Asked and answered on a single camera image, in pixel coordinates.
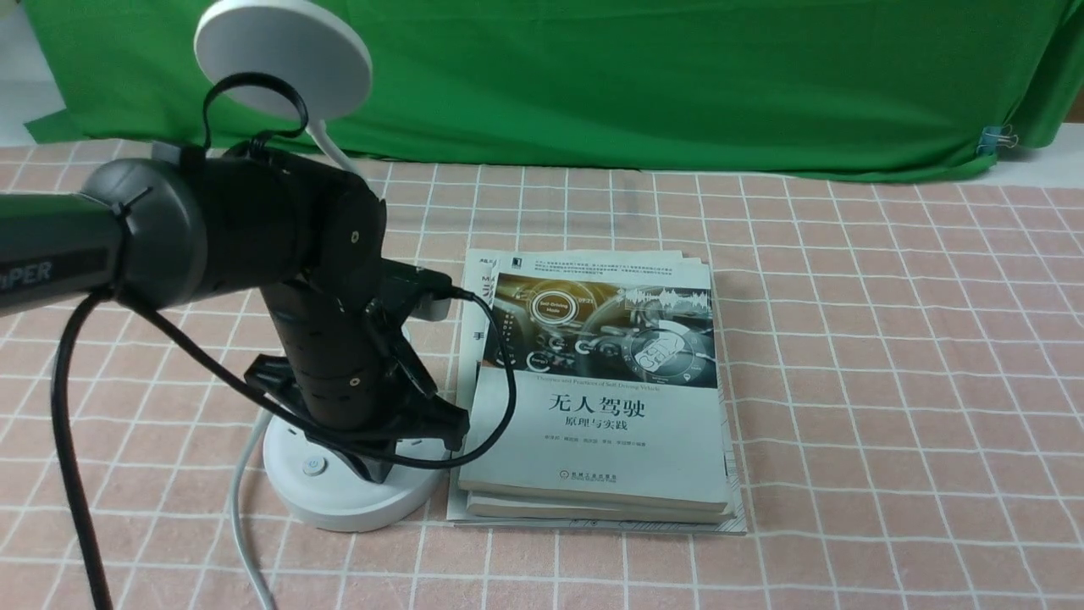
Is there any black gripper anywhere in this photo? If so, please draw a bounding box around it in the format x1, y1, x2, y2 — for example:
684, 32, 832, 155
244, 339, 469, 483

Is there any white desk lamp with base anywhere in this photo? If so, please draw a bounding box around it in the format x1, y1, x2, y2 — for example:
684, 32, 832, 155
194, 1, 439, 533

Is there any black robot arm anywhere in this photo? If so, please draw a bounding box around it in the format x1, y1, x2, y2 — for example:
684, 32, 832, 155
3, 144, 469, 483

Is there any top self-driving book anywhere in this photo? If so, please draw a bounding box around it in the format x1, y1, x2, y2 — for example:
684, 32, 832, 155
459, 271, 731, 512

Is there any pink checkered tablecloth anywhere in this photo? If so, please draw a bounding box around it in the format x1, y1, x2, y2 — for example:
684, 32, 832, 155
1, 159, 1083, 609

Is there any green backdrop cloth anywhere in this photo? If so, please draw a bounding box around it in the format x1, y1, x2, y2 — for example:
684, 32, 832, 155
25, 1, 1081, 184

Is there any binder clip on cloth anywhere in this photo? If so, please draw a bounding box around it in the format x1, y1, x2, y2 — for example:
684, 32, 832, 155
976, 125, 1020, 156

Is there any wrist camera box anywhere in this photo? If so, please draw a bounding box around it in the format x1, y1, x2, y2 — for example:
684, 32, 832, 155
377, 258, 457, 324

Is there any white lamp power cable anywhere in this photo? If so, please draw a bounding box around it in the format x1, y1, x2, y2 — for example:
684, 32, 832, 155
230, 410, 278, 610

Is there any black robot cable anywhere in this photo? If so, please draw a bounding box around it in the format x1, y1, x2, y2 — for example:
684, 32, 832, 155
49, 72, 518, 610

